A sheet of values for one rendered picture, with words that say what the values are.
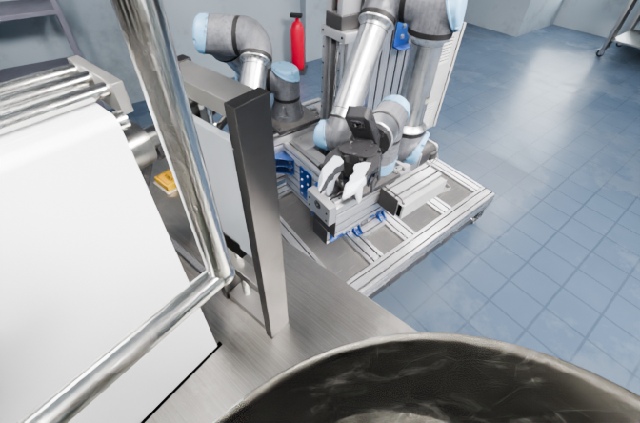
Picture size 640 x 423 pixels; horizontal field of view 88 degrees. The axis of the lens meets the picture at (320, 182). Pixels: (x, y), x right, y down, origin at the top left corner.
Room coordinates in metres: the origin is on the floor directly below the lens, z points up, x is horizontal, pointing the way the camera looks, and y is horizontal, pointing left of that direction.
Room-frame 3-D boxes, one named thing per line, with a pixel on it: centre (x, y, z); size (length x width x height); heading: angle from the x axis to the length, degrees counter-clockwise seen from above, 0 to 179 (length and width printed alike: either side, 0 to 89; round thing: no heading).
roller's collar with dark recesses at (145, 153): (0.35, 0.27, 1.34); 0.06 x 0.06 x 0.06; 53
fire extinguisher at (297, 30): (3.75, 0.31, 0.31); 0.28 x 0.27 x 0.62; 39
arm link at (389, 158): (0.68, -0.14, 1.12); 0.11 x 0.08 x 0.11; 65
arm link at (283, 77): (1.35, 0.17, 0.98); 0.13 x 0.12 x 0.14; 84
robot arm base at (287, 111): (1.35, 0.16, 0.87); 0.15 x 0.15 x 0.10
